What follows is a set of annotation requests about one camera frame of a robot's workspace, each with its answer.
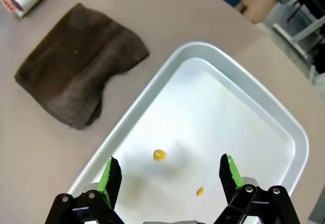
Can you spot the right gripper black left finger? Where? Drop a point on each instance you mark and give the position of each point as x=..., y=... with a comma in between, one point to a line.
x=111, y=183

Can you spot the brown cloth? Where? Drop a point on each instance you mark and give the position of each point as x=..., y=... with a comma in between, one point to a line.
x=76, y=66

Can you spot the person's left hand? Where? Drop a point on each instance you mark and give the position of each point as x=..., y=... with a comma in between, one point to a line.
x=259, y=5

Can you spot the grey frame white chair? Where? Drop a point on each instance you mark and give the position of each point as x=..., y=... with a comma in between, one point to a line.
x=302, y=28

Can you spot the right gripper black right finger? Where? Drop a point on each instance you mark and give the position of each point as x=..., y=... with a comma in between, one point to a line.
x=229, y=180

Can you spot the small yellow sauce blob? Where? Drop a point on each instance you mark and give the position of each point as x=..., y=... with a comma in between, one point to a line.
x=200, y=191

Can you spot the silver metal tray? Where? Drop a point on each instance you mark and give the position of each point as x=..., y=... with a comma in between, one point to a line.
x=215, y=112

